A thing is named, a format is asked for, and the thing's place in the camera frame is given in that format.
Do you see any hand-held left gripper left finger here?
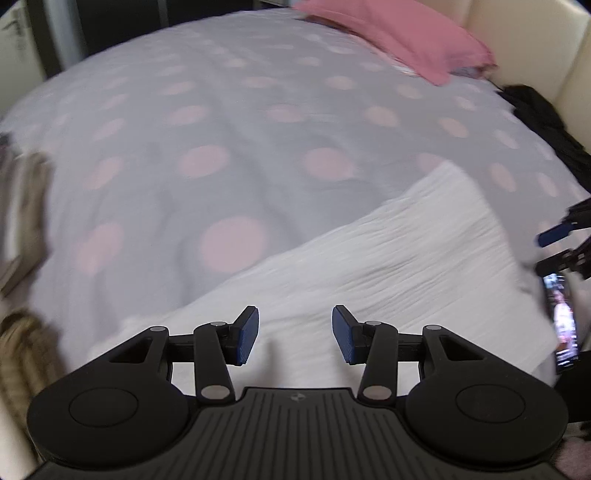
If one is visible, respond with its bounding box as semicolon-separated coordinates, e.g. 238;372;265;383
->
108;305;260;407

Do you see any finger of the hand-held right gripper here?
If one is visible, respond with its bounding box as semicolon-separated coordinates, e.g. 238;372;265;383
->
536;240;591;280
536;198;591;247

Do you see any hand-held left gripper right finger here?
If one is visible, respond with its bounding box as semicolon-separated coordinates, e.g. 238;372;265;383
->
332;305;491;407

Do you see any white ribbed knit garment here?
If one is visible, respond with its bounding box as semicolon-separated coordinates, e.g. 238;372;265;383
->
117;161;559;393

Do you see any smartphone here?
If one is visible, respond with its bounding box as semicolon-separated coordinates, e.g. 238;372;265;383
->
542;272;581;374

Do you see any black cloth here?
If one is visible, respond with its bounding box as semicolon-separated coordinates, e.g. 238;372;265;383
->
496;84;591;195

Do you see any pink fuzzy cloth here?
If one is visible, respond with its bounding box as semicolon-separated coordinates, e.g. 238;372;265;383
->
551;425;591;480

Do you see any cream padded headboard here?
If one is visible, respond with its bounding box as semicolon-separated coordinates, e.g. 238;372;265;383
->
462;0;591;144

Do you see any grey pink-dotted bedspread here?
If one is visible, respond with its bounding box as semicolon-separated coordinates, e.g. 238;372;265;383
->
0;9;591;370

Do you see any tan striped garment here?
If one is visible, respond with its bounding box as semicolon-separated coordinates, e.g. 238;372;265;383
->
0;311;70;432

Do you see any pink pillow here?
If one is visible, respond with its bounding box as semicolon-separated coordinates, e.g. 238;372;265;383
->
293;0;497;86

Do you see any light beige folded garment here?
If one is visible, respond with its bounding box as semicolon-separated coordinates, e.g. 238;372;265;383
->
0;150;56;298

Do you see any dark wardrobe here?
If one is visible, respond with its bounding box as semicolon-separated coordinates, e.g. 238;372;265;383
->
32;0;259;75

